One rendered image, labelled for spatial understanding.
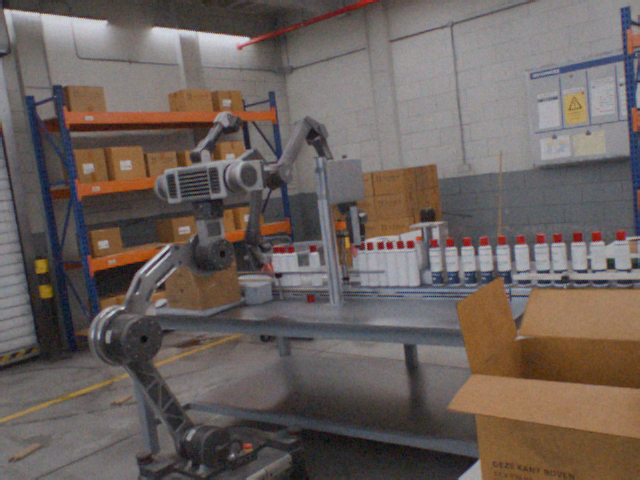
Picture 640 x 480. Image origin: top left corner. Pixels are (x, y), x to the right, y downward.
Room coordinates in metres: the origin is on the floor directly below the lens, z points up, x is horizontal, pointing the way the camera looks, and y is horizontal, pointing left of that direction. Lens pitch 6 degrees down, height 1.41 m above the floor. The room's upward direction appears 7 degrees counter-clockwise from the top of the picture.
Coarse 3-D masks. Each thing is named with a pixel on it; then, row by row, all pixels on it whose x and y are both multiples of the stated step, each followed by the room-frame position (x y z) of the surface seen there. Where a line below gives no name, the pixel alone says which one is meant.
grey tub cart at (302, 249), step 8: (320, 240) 6.08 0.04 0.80; (272, 248) 6.00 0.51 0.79; (296, 248) 6.17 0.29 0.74; (304, 248) 6.13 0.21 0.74; (320, 248) 5.58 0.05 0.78; (248, 256) 5.46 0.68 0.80; (272, 256) 5.39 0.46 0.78; (304, 256) 5.35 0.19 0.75; (320, 256) 5.66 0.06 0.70; (256, 264) 5.49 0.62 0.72; (304, 264) 5.35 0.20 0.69; (320, 264) 5.66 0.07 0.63; (264, 336) 5.54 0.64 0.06
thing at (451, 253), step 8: (448, 240) 2.64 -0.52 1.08; (448, 248) 2.64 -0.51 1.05; (456, 248) 2.64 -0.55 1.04; (448, 256) 2.64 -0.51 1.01; (456, 256) 2.64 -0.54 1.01; (448, 264) 2.64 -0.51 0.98; (456, 264) 2.63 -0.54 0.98; (448, 272) 2.65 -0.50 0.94; (456, 272) 2.63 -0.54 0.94; (448, 280) 2.65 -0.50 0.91; (456, 280) 2.63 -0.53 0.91
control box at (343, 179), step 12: (324, 168) 2.80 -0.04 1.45; (336, 168) 2.80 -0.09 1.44; (348, 168) 2.81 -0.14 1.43; (360, 168) 2.83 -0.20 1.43; (324, 180) 2.82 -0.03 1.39; (336, 180) 2.79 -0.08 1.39; (348, 180) 2.81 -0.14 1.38; (360, 180) 2.83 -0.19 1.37; (336, 192) 2.79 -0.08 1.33; (348, 192) 2.81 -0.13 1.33; (360, 192) 2.83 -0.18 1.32
